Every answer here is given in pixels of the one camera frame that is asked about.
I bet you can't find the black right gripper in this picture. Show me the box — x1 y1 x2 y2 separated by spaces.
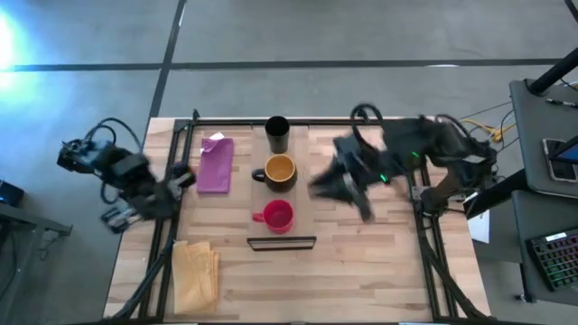
308 134 386 224

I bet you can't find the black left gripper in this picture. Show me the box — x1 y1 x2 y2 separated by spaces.
153 162 198 205

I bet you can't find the dark brown mug yellow inside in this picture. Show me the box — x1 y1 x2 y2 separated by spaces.
251 153 299 194

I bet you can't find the red mug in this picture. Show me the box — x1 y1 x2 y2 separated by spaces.
251 199 295 235

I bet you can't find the tall black cup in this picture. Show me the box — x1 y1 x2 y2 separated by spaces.
264 115 292 155

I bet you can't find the silver black arm base panel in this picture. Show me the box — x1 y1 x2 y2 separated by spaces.
99 205 143 235

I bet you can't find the black metal shelf wooden top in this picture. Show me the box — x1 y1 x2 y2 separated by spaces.
246 120 318 253

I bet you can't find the purple pink cloth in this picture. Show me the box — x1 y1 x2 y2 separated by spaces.
196 136 236 196

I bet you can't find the yellow cloth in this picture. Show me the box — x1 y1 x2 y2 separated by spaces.
171 239 221 316

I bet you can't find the white paper sheet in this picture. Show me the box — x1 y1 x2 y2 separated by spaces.
466 209 491 246

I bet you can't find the black desk bar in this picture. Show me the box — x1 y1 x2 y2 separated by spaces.
461 168 530 221

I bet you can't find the grey metal stand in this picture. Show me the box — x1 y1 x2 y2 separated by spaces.
0 202 74 318

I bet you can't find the black box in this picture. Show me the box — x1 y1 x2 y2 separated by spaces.
0 180 26 209

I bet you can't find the grey side desk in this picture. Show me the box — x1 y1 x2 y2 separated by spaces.
511 189 578 309
508 78 578 200

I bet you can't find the smartphone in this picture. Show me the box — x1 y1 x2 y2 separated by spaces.
541 137 578 184

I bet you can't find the black backlit keyboard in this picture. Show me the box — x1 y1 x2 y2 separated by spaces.
525 227 578 293

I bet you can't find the blue screen device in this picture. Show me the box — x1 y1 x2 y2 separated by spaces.
547 134 578 166

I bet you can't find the black pen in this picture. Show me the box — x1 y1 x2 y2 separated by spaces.
545 97 578 110

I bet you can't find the black pole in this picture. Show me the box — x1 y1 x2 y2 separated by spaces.
527 46 578 97

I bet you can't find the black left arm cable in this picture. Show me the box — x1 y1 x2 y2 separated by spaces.
82 116 144 155

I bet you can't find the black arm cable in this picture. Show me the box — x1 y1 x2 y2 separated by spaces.
82 116 144 155
350 102 386 142

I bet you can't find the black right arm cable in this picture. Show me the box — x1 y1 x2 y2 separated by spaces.
350 102 386 142

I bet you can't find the black aluminium table frame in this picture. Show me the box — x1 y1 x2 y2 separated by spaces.
105 107 499 324

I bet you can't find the yellow cable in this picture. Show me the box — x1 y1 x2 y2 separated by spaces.
459 117 517 142

